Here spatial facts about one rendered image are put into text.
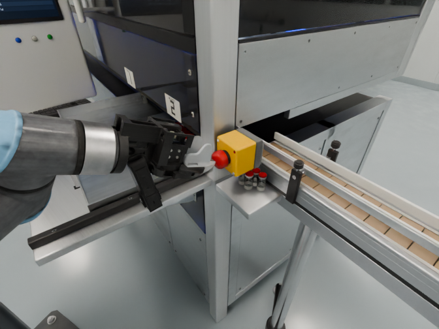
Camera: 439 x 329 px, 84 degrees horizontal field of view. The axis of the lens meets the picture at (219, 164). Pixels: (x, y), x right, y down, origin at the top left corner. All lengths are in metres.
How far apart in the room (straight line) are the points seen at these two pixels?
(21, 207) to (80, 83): 1.14
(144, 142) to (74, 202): 0.33
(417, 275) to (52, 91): 1.48
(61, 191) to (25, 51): 0.84
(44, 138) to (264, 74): 0.44
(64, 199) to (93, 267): 1.00
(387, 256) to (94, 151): 0.50
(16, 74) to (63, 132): 1.10
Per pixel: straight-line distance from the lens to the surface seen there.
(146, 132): 0.38
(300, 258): 0.78
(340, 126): 1.04
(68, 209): 0.67
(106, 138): 0.36
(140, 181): 0.41
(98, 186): 0.69
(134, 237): 1.70
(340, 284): 1.59
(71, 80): 1.49
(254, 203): 0.59
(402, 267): 0.54
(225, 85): 0.53
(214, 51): 0.49
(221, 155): 0.50
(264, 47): 0.58
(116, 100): 1.15
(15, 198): 0.41
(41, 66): 1.45
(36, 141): 0.34
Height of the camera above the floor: 1.29
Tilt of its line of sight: 36 degrees down
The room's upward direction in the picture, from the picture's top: straight up
